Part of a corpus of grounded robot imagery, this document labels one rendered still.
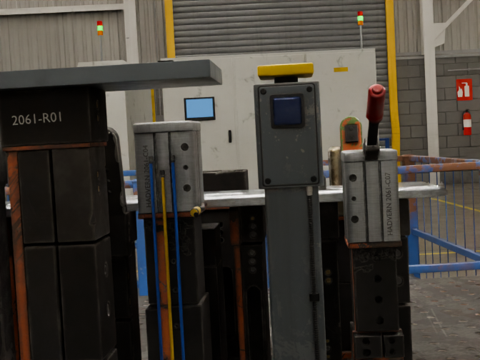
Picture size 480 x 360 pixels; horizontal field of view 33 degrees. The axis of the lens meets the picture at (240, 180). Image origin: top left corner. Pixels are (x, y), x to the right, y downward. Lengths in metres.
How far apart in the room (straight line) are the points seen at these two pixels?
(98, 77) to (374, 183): 0.38
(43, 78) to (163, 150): 0.23
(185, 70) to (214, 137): 8.26
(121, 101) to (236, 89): 1.28
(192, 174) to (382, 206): 0.24
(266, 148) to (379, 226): 0.23
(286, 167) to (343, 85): 8.40
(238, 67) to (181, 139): 8.12
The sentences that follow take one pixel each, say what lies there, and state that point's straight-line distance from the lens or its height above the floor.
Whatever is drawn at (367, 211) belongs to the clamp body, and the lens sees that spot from 1.04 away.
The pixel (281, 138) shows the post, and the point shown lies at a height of 1.08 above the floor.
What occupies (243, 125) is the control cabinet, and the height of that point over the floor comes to 1.21.
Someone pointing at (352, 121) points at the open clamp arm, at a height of 1.10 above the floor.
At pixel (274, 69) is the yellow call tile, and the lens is 0.87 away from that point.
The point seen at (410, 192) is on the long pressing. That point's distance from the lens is 1.15.
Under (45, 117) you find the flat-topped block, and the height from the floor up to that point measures 1.12.
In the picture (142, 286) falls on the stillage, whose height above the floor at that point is 0.54.
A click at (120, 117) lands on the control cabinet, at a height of 1.37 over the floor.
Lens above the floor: 1.09
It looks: 3 degrees down
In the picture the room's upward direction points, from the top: 3 degrees counter-clockwise
